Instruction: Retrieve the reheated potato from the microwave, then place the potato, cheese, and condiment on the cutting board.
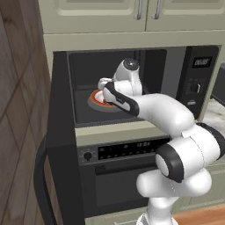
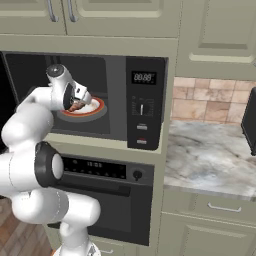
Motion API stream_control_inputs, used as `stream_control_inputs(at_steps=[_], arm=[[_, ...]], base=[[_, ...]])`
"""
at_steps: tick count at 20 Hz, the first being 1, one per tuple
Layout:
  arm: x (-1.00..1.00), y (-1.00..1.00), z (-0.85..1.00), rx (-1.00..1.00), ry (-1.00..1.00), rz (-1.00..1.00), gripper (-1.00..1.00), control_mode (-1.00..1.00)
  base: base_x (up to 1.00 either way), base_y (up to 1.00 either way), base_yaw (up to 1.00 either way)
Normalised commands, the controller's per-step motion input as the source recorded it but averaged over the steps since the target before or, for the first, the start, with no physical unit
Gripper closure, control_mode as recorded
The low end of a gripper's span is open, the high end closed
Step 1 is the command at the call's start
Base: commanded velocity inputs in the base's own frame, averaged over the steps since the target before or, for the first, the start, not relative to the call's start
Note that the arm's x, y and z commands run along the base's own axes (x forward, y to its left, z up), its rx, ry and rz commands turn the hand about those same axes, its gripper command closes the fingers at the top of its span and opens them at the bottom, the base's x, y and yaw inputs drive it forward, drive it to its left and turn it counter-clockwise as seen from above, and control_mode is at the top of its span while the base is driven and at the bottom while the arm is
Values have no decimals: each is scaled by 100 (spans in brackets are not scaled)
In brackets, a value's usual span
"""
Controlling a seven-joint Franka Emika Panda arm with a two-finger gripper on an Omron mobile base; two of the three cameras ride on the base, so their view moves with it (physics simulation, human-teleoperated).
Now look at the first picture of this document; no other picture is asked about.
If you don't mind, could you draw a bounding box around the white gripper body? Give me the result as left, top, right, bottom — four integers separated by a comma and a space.
97, 76, 114, 91

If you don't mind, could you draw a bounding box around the black microwave door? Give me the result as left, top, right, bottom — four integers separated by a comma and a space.
46, 51, 86, 225

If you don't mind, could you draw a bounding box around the black microwave oven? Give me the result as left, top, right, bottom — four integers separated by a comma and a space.
52, 45, 221, 128

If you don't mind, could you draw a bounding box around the orange rimmed plate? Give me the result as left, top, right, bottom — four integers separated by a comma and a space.
87, 89, 124, 110

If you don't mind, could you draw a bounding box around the pale green appliance housing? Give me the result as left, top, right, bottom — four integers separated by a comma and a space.
42, 29, 225, 225

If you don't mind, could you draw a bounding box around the pale green cupboard door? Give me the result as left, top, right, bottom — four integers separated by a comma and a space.
38, 0, 148, 35
145, 0, 225, 33

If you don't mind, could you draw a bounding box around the black oven knob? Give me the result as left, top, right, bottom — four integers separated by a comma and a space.
83, 150, 93, 162

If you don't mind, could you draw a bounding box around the black built-in oven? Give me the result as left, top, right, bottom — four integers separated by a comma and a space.
76, 136, 177, 219

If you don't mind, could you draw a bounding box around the black oven door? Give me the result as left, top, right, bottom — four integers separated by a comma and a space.
78, 162, 161, 218

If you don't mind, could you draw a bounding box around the dark countertop appliance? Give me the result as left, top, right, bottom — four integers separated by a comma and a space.
210, 60, 225, 107

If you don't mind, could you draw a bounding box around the pale green base cupboard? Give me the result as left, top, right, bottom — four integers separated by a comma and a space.
178, 162, 225, 213

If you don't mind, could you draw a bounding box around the silver cupboard handle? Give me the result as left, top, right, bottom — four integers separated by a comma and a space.
151, 0, 163, 20
136, 0, 144, 21

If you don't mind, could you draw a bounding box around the black microwave door handle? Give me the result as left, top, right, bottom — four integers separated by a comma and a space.
33, 136, 58, 225

